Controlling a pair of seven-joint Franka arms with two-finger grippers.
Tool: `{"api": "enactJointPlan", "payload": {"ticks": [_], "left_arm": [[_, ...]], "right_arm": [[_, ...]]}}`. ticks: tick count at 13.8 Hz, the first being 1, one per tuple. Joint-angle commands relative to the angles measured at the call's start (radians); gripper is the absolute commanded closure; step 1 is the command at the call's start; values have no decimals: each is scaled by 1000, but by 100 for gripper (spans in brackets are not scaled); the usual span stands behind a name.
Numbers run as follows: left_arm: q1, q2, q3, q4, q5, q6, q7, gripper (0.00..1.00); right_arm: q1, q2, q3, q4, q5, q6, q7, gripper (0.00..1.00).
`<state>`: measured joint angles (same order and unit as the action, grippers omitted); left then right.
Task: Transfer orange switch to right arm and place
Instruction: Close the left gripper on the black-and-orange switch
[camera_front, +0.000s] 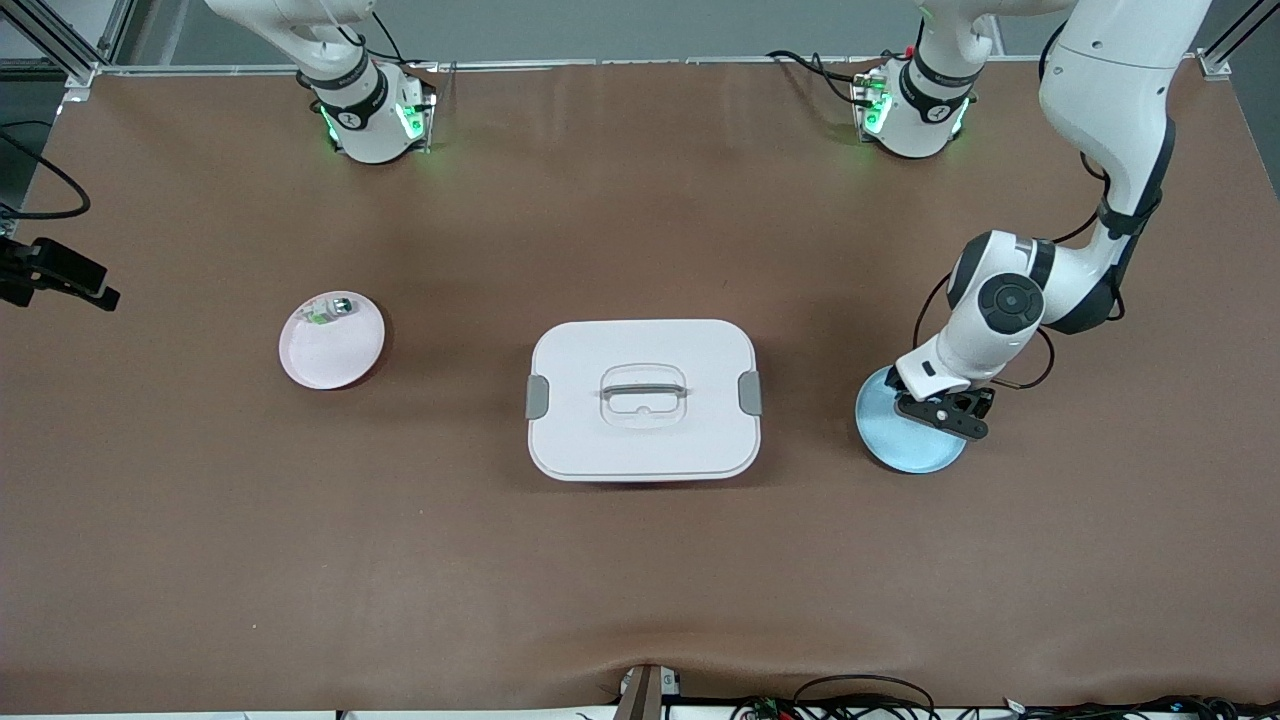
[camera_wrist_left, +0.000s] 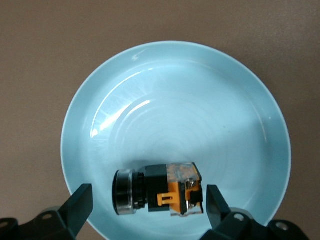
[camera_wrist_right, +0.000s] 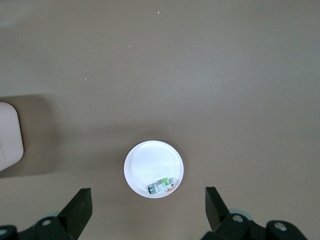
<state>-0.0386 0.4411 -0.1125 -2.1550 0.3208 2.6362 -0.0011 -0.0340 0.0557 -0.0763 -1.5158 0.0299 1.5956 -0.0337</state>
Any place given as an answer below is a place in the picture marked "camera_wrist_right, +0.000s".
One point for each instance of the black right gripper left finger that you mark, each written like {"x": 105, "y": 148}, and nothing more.
{"x": 75, "y": 215}

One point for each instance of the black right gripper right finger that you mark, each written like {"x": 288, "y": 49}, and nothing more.
{"x": 220, "y": 220}

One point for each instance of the pink round plate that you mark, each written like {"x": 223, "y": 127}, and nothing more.
{"x": 150, "y": 165}

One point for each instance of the white lidded storage box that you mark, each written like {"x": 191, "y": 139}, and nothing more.
{"x": 10, "y": 135}

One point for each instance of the brown table cover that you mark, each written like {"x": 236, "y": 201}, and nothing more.
{"x": 200, "y": 75}

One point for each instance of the green push-button switch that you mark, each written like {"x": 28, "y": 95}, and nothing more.
{"x": 160, "y": 187}

